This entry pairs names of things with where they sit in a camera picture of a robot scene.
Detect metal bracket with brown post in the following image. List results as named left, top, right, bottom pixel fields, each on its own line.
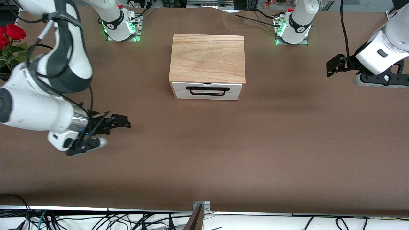
left=184, top=201, right=212, bottom=230

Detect red roses with leaves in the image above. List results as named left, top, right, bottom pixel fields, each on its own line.
left=0, top=24, right=36, bottom=76

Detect white-fronted wooden drawer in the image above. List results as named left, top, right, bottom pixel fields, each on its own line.
left=171, top=82, right=243, bottom=101

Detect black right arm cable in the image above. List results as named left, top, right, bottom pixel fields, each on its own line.
left=6, top=0, right=111, bottom=134

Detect light wooden drawer cabinet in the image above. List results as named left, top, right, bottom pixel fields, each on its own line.
left=168, top=34, right=247, bottom=100

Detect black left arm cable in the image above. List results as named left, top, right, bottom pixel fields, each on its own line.
left=340, top=0, right=359, bottom=64

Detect green floor cable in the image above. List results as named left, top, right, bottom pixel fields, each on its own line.
left=28, top=210, right=49, bottom=230

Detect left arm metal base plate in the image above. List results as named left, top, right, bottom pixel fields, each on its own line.
left=274, top=13, right=310, bottom=46

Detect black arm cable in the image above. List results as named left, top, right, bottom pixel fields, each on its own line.
left=6, top=0, right=111, bottom=134
left=340, top=0, right=359, bottom=64

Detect black metal drawer handle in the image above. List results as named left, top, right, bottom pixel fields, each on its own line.
left=186, top=86, right=231, bottom=96

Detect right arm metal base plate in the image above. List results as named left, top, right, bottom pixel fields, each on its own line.
left=106, top=8, right=143, bottom=42

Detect black looped floor cable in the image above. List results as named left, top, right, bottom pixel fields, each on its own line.
left=0, top=194, right=32, bottom=221

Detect black cables to base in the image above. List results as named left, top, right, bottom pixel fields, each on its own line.
left=232, top=9, right=282, bottom=28

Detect aluminium table edge strip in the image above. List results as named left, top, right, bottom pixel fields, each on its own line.
left=0, top=205, right=409, bottom=218

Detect brown table cover sheet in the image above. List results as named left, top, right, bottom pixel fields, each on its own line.
left=0, top=4, right=409, bottom=216

